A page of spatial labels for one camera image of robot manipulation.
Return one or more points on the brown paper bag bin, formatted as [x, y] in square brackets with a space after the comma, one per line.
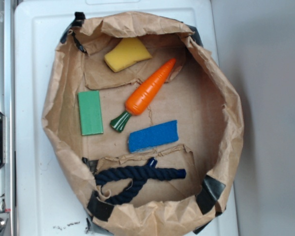
[197, 94]

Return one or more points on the aluminium frame rail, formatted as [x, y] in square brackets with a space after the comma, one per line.
[7, 172]

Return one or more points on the orange toy carrot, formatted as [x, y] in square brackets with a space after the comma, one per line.
[140, 99]

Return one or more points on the yellow sponge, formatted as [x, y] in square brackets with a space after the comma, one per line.
[127, 53]

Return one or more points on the green rectangular block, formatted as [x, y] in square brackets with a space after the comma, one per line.
[90, 113]

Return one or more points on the blue sponge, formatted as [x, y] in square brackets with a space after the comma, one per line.
[153, 136]

